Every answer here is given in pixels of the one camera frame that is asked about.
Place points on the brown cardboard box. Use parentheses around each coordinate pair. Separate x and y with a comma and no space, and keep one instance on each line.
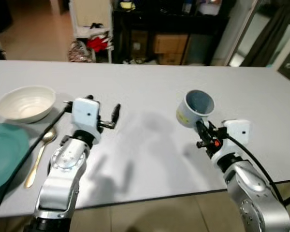
(169,44)

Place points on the white bowl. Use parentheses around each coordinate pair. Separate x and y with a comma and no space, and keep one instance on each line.
(26,104)

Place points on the patterned bag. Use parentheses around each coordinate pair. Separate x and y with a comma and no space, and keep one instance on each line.
(79,52)

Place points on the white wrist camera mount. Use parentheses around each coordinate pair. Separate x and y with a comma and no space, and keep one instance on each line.
(237,133)
(86,116)

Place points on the teal plate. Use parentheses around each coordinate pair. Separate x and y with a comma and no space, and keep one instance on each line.
(5,154)

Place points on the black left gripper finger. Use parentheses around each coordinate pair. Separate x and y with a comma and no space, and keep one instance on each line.
(89,97)
(116,115)

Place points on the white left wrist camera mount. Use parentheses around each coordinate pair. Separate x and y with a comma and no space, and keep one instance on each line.
(86,116)

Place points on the red cloth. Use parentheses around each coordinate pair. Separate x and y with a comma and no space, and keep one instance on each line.
(97,43)

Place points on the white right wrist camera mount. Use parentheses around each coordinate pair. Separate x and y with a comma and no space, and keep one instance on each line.
(237,133)

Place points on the teal cup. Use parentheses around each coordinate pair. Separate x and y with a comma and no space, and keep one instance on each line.
(193,108)

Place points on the gold spoon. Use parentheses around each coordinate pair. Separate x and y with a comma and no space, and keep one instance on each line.
(48,136)

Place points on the white rack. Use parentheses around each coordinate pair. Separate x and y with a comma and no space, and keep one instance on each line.
(89,14)

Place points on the white framed panel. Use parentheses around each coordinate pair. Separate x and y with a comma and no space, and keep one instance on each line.
(289,60)

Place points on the black shelf cabinet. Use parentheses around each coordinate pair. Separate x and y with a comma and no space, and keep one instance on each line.
(171,21)

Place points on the dark curtain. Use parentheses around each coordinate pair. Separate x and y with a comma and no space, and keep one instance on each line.
(268,34)

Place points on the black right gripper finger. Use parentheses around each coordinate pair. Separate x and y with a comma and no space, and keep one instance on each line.
(212,128)
(201,128)

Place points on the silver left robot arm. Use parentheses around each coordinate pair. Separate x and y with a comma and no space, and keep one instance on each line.
(63,174)

